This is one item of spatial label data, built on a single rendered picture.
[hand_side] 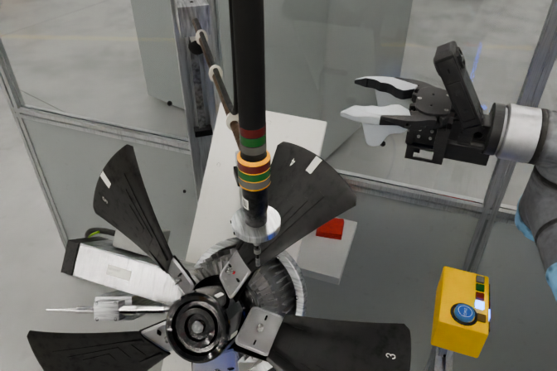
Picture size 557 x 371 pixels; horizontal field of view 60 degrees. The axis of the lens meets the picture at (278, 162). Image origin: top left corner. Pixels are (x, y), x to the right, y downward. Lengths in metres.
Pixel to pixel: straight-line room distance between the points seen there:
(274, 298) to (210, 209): 0.28
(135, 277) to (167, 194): 0.81
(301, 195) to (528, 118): 0.37
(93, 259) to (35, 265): 1.70
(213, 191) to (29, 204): 2.21
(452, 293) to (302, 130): 0.49
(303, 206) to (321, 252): 0.65
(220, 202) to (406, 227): 0.68
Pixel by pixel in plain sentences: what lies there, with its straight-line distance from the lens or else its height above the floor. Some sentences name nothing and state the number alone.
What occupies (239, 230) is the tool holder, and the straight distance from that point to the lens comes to 0.68.
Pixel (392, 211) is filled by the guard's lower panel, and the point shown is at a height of 0.91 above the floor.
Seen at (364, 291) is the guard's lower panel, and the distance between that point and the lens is 1.86.
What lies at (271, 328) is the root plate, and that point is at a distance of 0.91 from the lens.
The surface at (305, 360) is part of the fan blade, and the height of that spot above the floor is 1.19.
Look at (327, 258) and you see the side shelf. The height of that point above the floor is 0.86.
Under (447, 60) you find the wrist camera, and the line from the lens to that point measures 0.65.
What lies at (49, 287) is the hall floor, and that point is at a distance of 2.72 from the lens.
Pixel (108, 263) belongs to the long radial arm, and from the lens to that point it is 1.14.
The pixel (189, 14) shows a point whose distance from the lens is 1.13.
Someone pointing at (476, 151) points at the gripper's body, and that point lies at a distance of 0.72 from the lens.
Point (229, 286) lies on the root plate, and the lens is 0.89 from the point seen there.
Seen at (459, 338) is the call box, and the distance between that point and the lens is 1.14.
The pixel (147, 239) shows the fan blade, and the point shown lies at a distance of 0.95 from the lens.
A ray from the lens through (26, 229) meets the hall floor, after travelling 3.08.
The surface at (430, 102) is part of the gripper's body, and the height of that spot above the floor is 1.61.
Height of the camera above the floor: 1.94
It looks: 37 degrees down
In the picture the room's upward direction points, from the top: straight up
